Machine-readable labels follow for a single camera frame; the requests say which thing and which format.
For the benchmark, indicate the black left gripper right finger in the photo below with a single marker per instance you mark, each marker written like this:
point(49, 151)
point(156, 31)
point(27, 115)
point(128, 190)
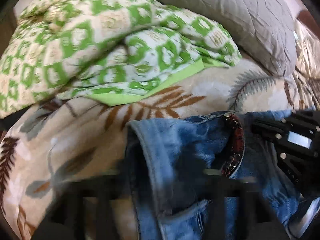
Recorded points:
point(254, 219)

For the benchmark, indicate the green patterned quilt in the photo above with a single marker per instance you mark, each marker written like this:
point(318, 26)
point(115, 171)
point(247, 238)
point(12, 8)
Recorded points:
point(113, 51)

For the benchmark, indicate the cream satin pillow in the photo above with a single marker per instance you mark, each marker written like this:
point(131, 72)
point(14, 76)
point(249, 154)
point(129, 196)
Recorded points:
point(307, 44)

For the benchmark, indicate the grey pillow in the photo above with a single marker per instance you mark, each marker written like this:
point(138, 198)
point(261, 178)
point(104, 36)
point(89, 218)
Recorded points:
point(264, 29)

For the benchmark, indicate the cream leaf pattern blanket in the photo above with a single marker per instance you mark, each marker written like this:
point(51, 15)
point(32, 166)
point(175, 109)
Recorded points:
point(80, 138)

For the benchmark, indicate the blue denim jeans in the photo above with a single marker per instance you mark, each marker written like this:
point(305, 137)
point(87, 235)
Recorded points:
point(226, 175)

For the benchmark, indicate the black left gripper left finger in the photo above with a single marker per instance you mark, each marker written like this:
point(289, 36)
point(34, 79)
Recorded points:
point(66, 218)

